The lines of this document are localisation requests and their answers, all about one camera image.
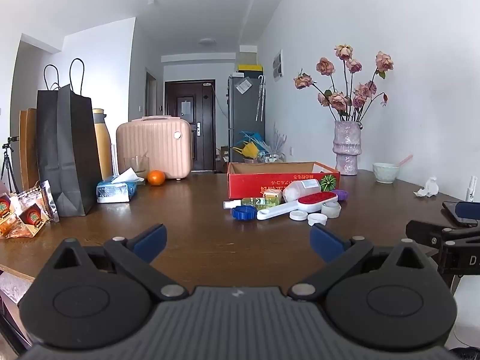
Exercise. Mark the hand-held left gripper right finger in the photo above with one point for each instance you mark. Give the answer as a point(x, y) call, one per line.
point(324, 240)

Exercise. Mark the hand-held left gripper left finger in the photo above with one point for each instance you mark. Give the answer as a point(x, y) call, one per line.
point(152, 238)

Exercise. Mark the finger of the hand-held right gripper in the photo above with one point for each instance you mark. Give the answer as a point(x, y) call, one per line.
point(468, 210)
point(423, 230)

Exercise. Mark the white cap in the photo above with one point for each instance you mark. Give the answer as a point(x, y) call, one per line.
point(318, 219)
point(298, 215)

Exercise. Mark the thick white round lid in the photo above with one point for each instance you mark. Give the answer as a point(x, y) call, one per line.
point(332, 210)

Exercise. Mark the white red lint brush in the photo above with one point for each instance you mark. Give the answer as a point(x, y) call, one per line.
point(315, 200)

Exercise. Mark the purple cap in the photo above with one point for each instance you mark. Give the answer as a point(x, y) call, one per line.
point(341, 195)

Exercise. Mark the white plastic bottle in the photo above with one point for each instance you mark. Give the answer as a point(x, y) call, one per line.
point(300, 191)

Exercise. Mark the green clear bottle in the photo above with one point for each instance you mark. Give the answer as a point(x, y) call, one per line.
point(255, 201)

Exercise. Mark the red cardboard box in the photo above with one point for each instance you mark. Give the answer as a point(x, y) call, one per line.
point(262, 185)

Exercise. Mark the blue ridged cap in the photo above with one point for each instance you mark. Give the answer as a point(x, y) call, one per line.
point(243, 213)

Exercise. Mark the black smartphone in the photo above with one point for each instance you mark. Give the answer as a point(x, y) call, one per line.
point(452, 213)

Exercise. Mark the small white spray bottle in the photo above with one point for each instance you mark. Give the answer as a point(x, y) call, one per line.
point(471, 191)

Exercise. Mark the crumpled white tissue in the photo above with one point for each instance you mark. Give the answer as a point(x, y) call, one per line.
point(427, 188)

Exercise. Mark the orange fruit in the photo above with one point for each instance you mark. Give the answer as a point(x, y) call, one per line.
point(156, 178)

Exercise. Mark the blue tissue pack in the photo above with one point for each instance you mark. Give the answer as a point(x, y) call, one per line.
point(112, 191)

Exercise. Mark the white ceramic cup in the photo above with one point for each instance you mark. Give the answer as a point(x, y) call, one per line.
point(384, 174)

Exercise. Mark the pink spoon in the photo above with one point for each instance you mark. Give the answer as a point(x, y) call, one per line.
point(405, 159)

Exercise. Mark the clear glass cup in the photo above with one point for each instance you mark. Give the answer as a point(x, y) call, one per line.
point(140, 165)

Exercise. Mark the pink hard suitcase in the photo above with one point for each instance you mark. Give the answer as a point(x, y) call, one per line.
point(157, 146)

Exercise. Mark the purple ceramic vase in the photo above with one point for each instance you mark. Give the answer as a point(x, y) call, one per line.
point(347, 146)

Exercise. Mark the dark brown door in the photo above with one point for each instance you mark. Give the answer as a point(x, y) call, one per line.
point(187, 138)

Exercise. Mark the silver snack packet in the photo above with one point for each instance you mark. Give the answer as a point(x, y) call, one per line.
point(50, 202)

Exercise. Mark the yellow thermos jug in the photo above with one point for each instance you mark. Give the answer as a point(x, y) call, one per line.
point(103, 138)

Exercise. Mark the dried lavender bunch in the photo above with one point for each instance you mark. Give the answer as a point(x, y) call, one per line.
point(275, 138)

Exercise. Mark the yellow plastic item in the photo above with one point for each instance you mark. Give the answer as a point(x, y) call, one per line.
point(247, 150)

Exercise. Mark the orange snack packet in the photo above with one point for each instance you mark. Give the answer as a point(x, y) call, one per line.
point(33, 215)
point(5, 210)

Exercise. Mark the black paper bag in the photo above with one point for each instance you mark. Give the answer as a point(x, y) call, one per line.
point(67, 150)

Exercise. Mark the blue plastic item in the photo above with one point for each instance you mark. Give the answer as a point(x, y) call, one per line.
point(249, 135)

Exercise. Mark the bunch of dried roses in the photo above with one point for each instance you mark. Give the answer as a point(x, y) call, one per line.
point(339, 99)

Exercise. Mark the grey refrigerator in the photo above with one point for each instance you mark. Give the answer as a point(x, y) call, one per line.
point(243, 120)

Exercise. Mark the white folded umbrella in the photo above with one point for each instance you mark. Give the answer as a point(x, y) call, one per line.
point(260, 97)

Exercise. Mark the black tripod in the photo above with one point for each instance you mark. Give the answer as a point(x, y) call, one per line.
point(6, 157)

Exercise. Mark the yellow black box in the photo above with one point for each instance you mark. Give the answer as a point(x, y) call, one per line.
point(249, 69)

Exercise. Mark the white cardboard box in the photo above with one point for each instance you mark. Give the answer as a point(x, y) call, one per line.
point(248, 54)

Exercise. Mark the round ceiling lamp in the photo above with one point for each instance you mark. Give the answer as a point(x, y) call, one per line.
point(207, 41)

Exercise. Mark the wall poster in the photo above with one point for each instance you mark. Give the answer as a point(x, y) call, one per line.
point(277, 65)

